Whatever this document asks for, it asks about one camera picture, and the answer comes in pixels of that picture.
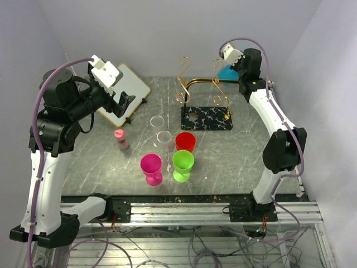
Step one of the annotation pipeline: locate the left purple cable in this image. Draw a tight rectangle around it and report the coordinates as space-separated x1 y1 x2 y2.
26 56 95 268

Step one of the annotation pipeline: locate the rear clear wine glass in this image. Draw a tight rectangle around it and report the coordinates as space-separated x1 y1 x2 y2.
150 116 166 133

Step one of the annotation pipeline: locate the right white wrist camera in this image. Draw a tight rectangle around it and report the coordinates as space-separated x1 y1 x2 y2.
219 43 244 66

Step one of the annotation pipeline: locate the blue plastic wine glass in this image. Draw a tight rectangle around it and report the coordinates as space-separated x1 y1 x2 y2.
218 64 239 85

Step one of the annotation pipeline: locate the magenta plastic wine glass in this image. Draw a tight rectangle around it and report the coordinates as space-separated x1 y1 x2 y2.
140 154 163 186

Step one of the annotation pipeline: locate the green plastic wine glass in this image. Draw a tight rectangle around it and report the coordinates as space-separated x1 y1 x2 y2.
172 150 194 183

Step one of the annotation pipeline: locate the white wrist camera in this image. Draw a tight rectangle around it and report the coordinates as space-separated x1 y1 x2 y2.
219 43 244 66
89 55 123 95

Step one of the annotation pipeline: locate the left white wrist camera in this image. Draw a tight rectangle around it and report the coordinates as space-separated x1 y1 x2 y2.
89 55 123 95

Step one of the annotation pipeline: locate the aluminium mounting rail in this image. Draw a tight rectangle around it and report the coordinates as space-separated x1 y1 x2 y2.
114 202 324 226

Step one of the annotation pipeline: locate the pink capped small bottle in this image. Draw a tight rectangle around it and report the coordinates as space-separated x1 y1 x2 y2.
114 129 129 150

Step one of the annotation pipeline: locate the front clear wine glass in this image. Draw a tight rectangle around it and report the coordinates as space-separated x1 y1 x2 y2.
153 131 172 150

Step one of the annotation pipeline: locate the gold framed whiteboard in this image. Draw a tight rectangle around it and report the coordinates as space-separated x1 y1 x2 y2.
98 63 151 127

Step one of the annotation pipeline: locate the purple cable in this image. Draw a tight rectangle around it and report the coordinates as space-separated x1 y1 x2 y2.
26 56 95 268
218 37 305 242

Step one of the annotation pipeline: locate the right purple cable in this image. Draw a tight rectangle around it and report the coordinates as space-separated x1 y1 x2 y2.
218 37 305 242

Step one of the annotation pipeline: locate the red plastic wine glass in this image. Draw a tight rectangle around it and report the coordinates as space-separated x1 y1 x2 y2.
175 132 196 152

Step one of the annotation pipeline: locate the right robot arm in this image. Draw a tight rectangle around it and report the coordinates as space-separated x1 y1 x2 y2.
221 44 307 222

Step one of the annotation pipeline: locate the clear wine glass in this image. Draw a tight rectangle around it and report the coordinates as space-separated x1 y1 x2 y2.
153 131 172 150
150 116 166 133

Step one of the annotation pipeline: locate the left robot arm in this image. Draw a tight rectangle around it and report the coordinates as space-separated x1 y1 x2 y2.
9 57 134 248

